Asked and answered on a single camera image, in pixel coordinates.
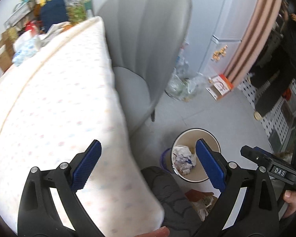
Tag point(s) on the floral cream tablecloth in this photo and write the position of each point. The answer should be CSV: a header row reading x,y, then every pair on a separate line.
x,y
52,107

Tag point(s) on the beige round trash bin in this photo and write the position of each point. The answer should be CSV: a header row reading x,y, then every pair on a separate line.
x,y
189,138

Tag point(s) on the clear bag of bottles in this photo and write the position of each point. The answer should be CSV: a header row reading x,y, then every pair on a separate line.
x,y
184,87

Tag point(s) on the grey upholstered chair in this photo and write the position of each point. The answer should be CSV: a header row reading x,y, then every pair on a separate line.
x,y
143,38

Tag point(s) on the orange white cardboard box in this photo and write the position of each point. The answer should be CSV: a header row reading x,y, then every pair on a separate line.
x,y
219,86

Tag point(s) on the crumpled printed paper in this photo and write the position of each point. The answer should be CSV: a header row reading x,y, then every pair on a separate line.
x,y
184,159

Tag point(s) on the navy lunch bag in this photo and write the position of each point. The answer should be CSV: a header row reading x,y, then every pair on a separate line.
x,y
53,12

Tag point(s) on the red round ornament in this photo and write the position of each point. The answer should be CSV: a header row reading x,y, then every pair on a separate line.
x,y
32,28

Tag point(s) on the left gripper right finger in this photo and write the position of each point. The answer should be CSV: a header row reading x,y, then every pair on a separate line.
x,y
258,215

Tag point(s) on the clear patterned drink bottle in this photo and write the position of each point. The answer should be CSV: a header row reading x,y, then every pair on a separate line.
x,y
75,11

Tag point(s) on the person's right hand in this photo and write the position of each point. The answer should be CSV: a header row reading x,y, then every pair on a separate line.
x,y
290,198

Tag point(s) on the person's dark trouser leg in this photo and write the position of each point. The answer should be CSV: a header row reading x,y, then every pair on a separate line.
x,y
180,217

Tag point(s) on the black wire basket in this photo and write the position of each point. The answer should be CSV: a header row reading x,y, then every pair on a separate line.
x,y
20,11

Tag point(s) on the open cardboard box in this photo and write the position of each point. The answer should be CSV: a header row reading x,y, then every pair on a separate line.
x,y
6,51

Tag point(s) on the blue Thick tissue box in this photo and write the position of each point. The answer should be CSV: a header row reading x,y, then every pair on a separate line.
x,y
25,47

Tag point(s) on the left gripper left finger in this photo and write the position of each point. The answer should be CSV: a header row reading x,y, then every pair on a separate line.
x,y
37,211

